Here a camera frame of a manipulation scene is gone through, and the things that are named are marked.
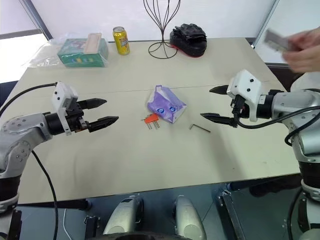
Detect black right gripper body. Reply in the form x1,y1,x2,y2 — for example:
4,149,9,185
230,94,251,120

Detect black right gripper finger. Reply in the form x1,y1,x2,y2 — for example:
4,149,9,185
199,112,239,129
209,84,230,96

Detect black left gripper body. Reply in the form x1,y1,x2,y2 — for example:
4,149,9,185
65,99,90,133

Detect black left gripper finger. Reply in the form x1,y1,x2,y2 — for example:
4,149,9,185
87,115,119,134
78,98,108,111

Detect grey card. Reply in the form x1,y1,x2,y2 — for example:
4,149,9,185
263,28,292,53

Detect person's bare hand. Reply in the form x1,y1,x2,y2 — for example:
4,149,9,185
283,26,320,75

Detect green cardboard box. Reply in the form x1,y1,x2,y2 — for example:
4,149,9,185
56,37,110,68

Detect purple tissue pack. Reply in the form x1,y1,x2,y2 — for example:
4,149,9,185
146,84,188,125

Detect pale wooden stick pack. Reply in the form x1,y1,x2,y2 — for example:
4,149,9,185
83,32,103,55

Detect black gloves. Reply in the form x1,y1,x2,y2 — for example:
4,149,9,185
173,23,208,44

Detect yellow drink can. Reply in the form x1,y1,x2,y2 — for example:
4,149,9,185
112,26,131,56

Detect clear plastic bag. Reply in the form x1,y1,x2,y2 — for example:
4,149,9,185
21,31,111,70

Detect silver robot leg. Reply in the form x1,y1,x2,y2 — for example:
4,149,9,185
102,194,145,236
172,194,208,240

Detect dark rounded robot body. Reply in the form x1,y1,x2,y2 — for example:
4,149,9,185
86,230,202,240

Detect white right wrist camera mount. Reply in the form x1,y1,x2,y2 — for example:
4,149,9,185
226,69,263,123

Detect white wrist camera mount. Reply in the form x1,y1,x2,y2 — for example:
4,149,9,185
226,69,263,123
50,81,80,136

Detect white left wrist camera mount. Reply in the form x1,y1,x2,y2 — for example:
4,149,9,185
50,81,80,136

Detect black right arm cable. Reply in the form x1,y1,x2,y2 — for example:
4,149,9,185
232,96,320,149

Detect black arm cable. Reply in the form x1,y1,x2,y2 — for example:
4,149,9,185
0,83,59,240
232,96,320,149

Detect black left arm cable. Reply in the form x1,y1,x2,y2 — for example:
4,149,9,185
0,83,59,240

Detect black wire stand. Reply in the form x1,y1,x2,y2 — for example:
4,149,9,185
143,0,182,60

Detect black table frame bracket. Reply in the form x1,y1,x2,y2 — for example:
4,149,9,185
216,189,248,240
83,214,101,240

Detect thin white cable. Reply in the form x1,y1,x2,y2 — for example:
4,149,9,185
62,208,73,240

